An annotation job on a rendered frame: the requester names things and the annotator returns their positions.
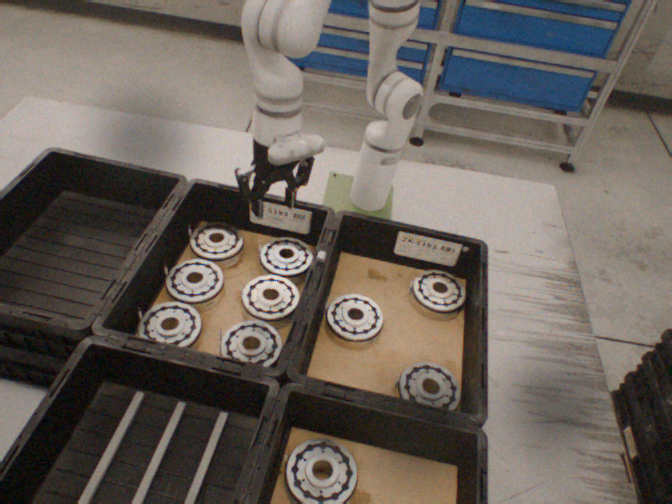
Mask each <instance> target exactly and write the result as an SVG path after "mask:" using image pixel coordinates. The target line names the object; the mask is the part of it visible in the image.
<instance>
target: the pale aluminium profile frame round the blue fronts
mask: <svg viewBox="0 0 672 504"><path fill-rule="evenodd" d="M456 2H457V0H447V2H446V6H445V10H444V15H443V19H442V23H441V27H440V31H435V30H429V29H423V28H417V27H416V28H415V30H414V31H413V33H412V34H411V36H410V37H409V38H408V39H412V40H418V41H424V42H430V43H432V47H431V51H430V56H429V60H428V64H427V68H426V72H425V77H424V81H423V85H422V90H423V96H422V101H421V104H420V107H419V110H418V112H417V115H416V117H415V120H414V123H413V125H412V127H415V128H416V129H415V135H414V137H412V138H410V140H409V143H410V144H411V145H413V146H416V147H420V146H422V145H423V144H424V141H423V140H422V139H421V138H422V135H423V131H424V129H427V130H433V131H439V132H445V133H451V134H457V135H463V136H468V137H474V138H480V139H486V140H492V141H498V142H504V143H510V144H516V145H522V146H528V147H534V148H539V149H545V150H551V151H557V152H563V153H568V155H567V157H566V160H567V162H568V163H566V162H562V163H560V165H559V167H560V169H562V170H563V171H565V172H573V171H574V169H575V168H574V166H573V165H571V164H570V163H573V164H574V163H575V161H576V159H577V157H578V155H579V153H580V151H581V149H582V147H583V145H584V143H585V141H586V139H587V138H588V136H589V134H590V132H591V130H592V128H593V126H594V124H595V122H596V120H597V118H598V116H599V114H600V112H601V110H602V108H603V106H604V104H605V102H606V100H607V98H608V96H609V94H610V92H611V90H612V88H613V86H614V85H615V83H616V81H617V79H618V77H619V75H620V73H621V71H622V69H623V67H624V65H625V63H626V61H627V59H628V57H629V55H630V53H631V51H632V49H633V47H634V45H635V43H636V41H637V39H638V37H639V35H640V33H641V32H642V30H643V28H644V26H645V24H646V22H647V20H648V18H649V16H650V14H651V12H652V10H653V8H654V6H655V4H656V2H657V0H653V1H651V0H644V1H643V3H642V5H641V7H640V9H639V11H638V13H637V15H636V17H635V19H633V18H627V17H624V19H623V22H622V24H621V25H627V26H631V27H630V29H629V31H628V33H627V35H626V37H625V39H624V41H623V43H622V45H621V47H620V49H619V51H618V53H617V55H616V57H615V59H614V61H613V60H607V59H601V58H595V57H589V56H583V55H577V54H571V53H565V52H560V51H554V50H548V49H542V48H536V47H530V46H524V45H518V44H512V43H506V42H500V41H494V40H488V39H482V38H476V37H470V36H464V35H458V34H452V33H449V30H450V26H451V22H452V18H453V14H454V10H455V6H456ZM323 25H329V26H335V27H341V28H347V29H353V30H359V31H365V32H370V23H369V19H364V18H358V17H352V16H346V15H340V14H334V13H328V12H327V14H326V17H325V20H324V23H323ZM449 46H453V47H459V48H465V49H471V50H477V51H483V52H489V53H495V54H501V55H507V56H513V57H519V58H525V59H531V60H537V61H543V62H548V63H554V64H560V65H566V66H572V67H578V68H584V69H590V70H596V71H602V72H608V74H607V76H606V78H605V80H604V82H603V84H602V86H601V88H600V90H599V92H594V91H589V93H588V95H587V97H589V98H595V100H594V102H593V104H592V106H591V108H590V106H589V103H588V101H587V98H586V99H585V101H584V103H583V105H582V107H581V109H580V111H579V113H580V115H576V114H570V113H569V112H568V111H562V110H556V109H551V108H545V107H544V108H545V109H541V108H535V107H529V106H523V105H517V104H511V103H505V102H499V101H493V100H487V99H481V98H475V97H470V96H464V95H461V93H456V92H450V91H449V93H446V92H440V91H434V88H435V84H436V80H437V76H438V74H439V75H441V74H442V70H443V66H440V65H441V61H442V57H443V53H444V49H445V48H446V49H448V47H449ZM433 50H435V51H434V55H433ZM296 67H297V68H299V69H300V71H301V72H302V75H303V79H304V80H310V81H316V82H322V83H328V84H334V85H340V86H345V87H351V88H357V89H363V90H367V79H363V78H357V77H351V76H345V75H339V74H333V73H327V72H321V71H315V70H309V69H305V67H301V66H296ZM438 102H440V103H446V104H452V105H458V106H464V107H470V108H476V109H482V110H488V111H494V112H500V113H506V114H511V115H517V116H523V117H529V118H535V119H541V120H547V121H553V122H559V123H562V126H563V129H564V132H565V135H566V138H567V142H568V143H566V142H560V141H554V140H548V139H542V138H536V137H531V136H525V135H519V134H513V133H507V132H501V131H495V130H489V129H483V128H477V127H471V126H465V125H459V124H454V123H448V122H442V121H436V120H433V119H432V118H431V117H430V116H429V113H428V111H429V108H431V106H433V105H435V104H436V103H438ZM302 108H303V109H309V110H315V111H320V112H326V113H332V114H338V115H344V116H350V117H356V118H362V119H368V120H374V121H388V120H389V118H388V117H386V116H385V115H383V114H382V113H380V112H379V111H377V110H371V109H365V108H359V107H353V106H347V105H341V104H335V103H329V102H323V101H317V100H311V99H305V98H302ZM553 110H554V111H553ZM574 125H577V126H581V128H580V131H579V133H578V135H577V134H576V131H575V128H574ZM419 137H420V138H419Z"/></svg>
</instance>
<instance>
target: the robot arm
mask: <svg viewBox="0 0 672 504"><path fill-rule="evenodd" d="M331 1H332V0H247V1H246V3H245V5H244V8H243V11H242V17H241V27H242V35H243V39H244V43H245V47H246V51H247V54H248V58H249V62H250V66H251V69H252V72H253V76H254V110H253V118H252V151H253V160H252V162H251V165H250V167H247V168H245V169H243V170H242V169H241V168H236V169H235V170H234V173H235V177H236V181H237V185H238V188H239V192H240V195H241V196H242V197H243V199H244V200H245V201H246V203H248V204H249V203H251V211H252V212H253V214H254V215H255V216H256V217H257V218H258V219H261V218H263V198H264V196H265V194H266V193H267V192H269V189H270V187H271V185H272V184H275V183H277V182H283V181H285V182H286V184H287V186H285V200H284V202H285V204H286V206H287V207H288V208H289V209H292V208H294V204H295V203H296V199H297V191H298V190H299V188H300V187H301V186H304V187H305V186H307V185H308V182H309V178H310V175H311V171H312V168H313V164H314V161H315V158H314V156H315V155H318V154H321V153H323V152H324V147H325V140H324V139H323V138H321V137H320V136H318V135H309V134H303V133H301V131H302V95H303V75H302V72H301V71H300V69H299V68H297V67H296V66H295V65H294V64H293V63H291V62H290V61H288V60H287V59H286V58H285V57H284V55H285V56H288V57H291V58H295V59H299V58H303V57H305V56H307V55H308V54H310V53H311V52H312V51H313V50H314V49H315V47H316V46H317V44H318V41H319V38H320V34H321V31H322V27H323V23H324V20H325V17H326V14H327V12H328V9H329V6H330V3H331ZM419 7H420V0H369V23H370V55H369V68H368V79H367V99H368V102H369V104H370V105H371V106H372V107H373V108H374V109H376V110H377V111H379V112H380V113H382V114H383V115H385V116H386V117H388V118H389V120H388V121H375V122H372V123H370V124H369V125H368V126H367V128H366V131H365V135H364V139H363V143H362V147H361V151H360V155H359V159H358V163H357V168H356V172H355V176H354V180H353V183H352V188H351V192H350V200H351V202H352V203H353V204H354V205H355V206H356V207H358V208H360V209H362V210H365V211H378V210H381V209H382V208H383V207H384V206H385V204H386V200H387V197H388V194H389V191H390V188H391V185H392V181H393V178H394V175H395V172H396V168H397V165H398V162H399V159H400V155H401V152H402V149H403V146H404V143H405V141H406V139H407V137H408V135H409V133H410V131H411V128H412V125H413V123H414V120H415V117H416V115H417V112H418V110H419V107H420V104H421V101H422V96H423V90H422V87H421V85H420V84H418V83H417V82H415V81H414V80H412V79H411V78H409V77H407V76H406V75H404V74H402V73H401V72H399V71H398V69H397V67H396V54H397V50H398V49H399V48H400V47H401V46H402V44H403V43H404V42H405V41H406V40H407V39H408V38H409V37H410V36H411V34H412V33H413V31H414V30H415V28H416V26H417V23H418V19H419ZM298 163H299V165H298ZM297 165H298V169H297V172H296V176H295V175H294V173H293V171H294V169H295V168H296V166H297ZM254 173H255V176H254V178H253V186H252V188H251V189H250V185H249V183H251V176H252V174H254ZM262 181H263V182H264V183H263V182H262ZM258 190H259V191H258Z"/></svg>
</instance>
